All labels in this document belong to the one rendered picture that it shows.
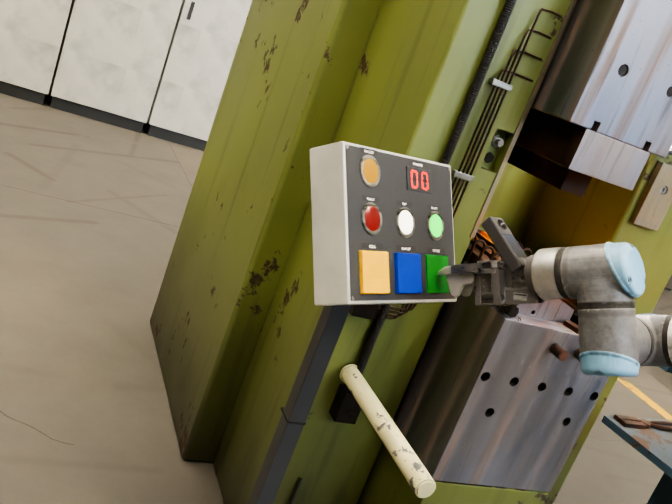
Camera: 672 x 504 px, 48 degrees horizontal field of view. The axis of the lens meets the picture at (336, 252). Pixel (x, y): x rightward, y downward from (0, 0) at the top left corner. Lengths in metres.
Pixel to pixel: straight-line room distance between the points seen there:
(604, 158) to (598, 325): 0.61
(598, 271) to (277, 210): 1.09
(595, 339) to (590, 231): 0.91
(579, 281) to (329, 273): 0.42
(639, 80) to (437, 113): 0.44
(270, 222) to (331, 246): 0.85
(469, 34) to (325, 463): 1.11
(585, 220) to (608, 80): 0.55
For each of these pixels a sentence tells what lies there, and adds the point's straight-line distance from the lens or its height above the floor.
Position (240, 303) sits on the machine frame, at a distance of 2.20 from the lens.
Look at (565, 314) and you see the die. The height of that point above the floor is 0.94.
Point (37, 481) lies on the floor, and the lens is 2.25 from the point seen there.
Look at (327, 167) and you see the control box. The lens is 1.31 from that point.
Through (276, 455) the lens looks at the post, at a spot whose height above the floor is 0.52.
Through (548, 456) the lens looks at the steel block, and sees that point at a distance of 2.05.
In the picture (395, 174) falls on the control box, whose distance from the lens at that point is 1.39.
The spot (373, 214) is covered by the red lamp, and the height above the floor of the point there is 1.10.
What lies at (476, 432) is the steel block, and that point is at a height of 0.62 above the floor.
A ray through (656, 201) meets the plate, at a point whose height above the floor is 1.26.
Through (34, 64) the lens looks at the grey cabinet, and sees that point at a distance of 6.68.
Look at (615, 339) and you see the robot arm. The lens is 1.28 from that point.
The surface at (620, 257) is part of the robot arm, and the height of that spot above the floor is 1.20.
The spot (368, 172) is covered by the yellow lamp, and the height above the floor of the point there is 1.16.
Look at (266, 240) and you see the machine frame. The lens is 2.14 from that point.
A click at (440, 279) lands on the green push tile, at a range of 1.48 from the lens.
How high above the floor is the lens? 1.36
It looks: 15 degrees down
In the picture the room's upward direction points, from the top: 21 degrees clockwise
